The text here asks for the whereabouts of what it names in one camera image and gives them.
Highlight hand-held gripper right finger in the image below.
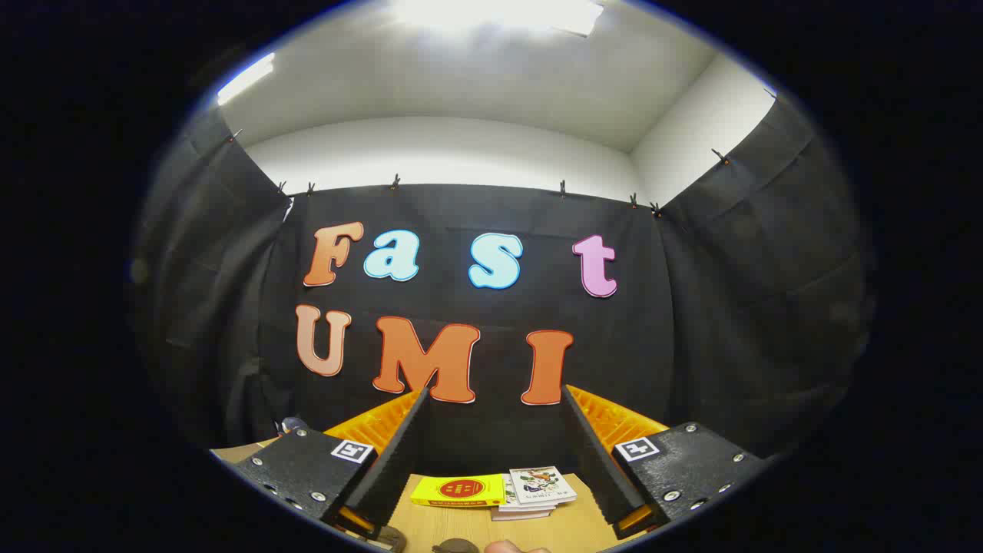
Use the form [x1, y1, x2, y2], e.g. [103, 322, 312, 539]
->
[561, 383, 771, 541]

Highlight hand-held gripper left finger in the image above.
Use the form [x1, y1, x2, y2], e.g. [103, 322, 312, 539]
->
[229, 388, 431, 540]

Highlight white illustrated book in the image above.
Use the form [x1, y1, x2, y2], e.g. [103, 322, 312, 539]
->
[509, 466, 578, 505]

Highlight yellow book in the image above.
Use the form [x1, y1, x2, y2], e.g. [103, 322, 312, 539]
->
[409, 474, 506, 508]

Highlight row of small cloth clips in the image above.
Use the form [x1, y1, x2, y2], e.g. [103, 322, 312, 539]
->
[227, 127, 730, 220]

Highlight narrow ceiling light strip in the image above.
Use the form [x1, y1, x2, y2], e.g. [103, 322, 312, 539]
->
[217, 52, 276, 106]

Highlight large ceiling light panel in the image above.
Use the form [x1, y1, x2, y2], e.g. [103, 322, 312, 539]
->
[392, 0, 604, 38]

